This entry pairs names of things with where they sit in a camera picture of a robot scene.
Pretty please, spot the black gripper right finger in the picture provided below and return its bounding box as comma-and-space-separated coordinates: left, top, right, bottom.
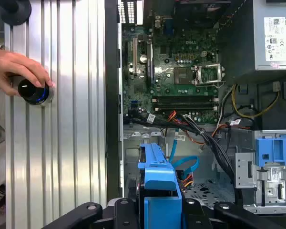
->
184, 198, 286, 229

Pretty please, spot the black open PC case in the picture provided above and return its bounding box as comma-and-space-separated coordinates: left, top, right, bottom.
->
104, 0, 286, 215

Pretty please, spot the black cable bundle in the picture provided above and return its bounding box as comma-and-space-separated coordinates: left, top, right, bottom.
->
123, 114, 235, 189

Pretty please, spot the blue plastic drive latch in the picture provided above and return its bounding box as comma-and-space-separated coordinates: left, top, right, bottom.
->
255, 136, 286, 167

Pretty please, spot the black RAM slot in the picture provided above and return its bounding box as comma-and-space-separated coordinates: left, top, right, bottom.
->
152, 95, 219, 104
152, 104, 219, 113

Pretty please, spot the CPU socket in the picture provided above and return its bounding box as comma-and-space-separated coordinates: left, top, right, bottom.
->
173, 66, 196, 85

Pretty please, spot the green Dell motherboard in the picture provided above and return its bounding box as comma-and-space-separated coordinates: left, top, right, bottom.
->
122, 23, 221, 125

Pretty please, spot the black round object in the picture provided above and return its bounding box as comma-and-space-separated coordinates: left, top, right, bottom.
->
0, 0, 32, 26

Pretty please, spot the person's bare hand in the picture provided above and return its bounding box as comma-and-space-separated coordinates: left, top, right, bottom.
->
0, 50, 55, 96

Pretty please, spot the metal socket cover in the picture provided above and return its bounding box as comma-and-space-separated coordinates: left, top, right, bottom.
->
194, 63, 226, 86

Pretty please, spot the grey power supply unit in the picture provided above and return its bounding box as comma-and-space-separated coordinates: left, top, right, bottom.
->
216, 0, 286, 84

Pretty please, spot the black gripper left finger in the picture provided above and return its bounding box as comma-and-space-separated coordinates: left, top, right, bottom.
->
41, 197, 139, 229

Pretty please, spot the yellow power wire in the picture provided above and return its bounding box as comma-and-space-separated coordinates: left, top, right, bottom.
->
232, 83, 281, 119

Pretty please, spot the white expansion slot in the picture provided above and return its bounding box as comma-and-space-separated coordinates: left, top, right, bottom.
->
133, 37, 137, 73

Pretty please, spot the blue flat disk wire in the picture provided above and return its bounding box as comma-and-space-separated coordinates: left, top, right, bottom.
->
168, 128, 200, 173

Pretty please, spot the round black tool blue ring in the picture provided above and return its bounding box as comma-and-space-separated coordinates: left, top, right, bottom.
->
17, 78, 55, 107

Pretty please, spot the metal optical drive cage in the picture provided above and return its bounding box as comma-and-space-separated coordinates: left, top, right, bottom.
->
235, 130, 286, 215

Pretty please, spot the orange red wire bundle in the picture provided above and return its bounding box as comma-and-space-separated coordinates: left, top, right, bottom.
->
180, 173, 194, 193

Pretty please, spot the thin wire locking lever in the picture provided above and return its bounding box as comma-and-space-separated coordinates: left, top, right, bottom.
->
195, 80, 226, 89

